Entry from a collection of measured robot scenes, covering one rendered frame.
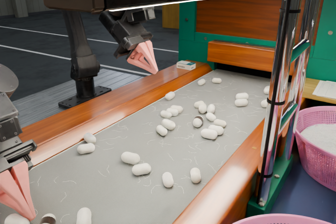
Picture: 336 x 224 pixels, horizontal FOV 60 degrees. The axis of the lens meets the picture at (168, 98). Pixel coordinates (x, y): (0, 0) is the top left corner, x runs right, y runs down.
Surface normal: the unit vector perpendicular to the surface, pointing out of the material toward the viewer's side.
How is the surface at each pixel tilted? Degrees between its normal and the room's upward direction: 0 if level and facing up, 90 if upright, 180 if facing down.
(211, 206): 0
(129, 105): 45
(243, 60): 90
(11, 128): 76
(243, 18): 90
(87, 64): 71
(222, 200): 0
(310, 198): 0
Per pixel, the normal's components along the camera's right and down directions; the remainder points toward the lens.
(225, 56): -0.57, 0.32
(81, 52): 0.58, -0.02
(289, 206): 0.00, -0.92
